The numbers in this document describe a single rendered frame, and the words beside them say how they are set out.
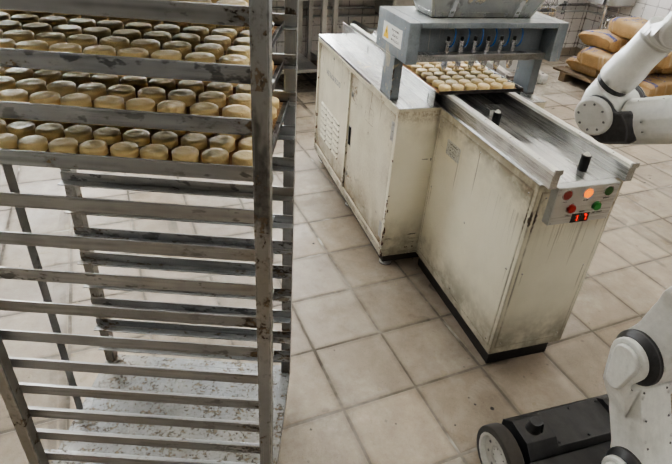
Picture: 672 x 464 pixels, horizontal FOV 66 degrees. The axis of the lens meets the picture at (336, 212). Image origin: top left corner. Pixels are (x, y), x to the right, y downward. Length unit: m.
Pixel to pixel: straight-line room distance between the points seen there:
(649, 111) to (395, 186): 1.42
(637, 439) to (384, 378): 0.88
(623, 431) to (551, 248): 0.61
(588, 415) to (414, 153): 1.19
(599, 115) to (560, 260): 0.96
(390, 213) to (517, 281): 0.73
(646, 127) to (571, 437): 1.08
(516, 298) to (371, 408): 0.66
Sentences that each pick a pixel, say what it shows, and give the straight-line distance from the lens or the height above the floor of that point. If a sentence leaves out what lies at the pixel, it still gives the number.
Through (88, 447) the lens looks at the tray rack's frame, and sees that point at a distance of 1.83.
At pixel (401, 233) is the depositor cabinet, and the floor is 0.21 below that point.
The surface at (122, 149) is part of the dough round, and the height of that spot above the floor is 1.15.
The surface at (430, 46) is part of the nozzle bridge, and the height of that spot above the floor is 1.07.
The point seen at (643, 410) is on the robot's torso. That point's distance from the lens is 1.66.
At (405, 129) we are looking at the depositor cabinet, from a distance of 2.24.
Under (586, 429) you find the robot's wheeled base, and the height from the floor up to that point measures 0.19.
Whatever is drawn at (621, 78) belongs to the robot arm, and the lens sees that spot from 1.14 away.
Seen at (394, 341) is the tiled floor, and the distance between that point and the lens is 2.25.
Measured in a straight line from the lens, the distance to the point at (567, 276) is 2.10.
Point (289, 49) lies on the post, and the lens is 1.29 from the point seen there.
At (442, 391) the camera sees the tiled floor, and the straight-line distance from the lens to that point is 2.12.
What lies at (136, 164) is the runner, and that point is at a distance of 1.00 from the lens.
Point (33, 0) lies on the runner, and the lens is 0.97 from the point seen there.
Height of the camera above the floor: 1.58
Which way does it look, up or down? 32 degrees down
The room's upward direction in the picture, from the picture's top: 4 degrees clockwise
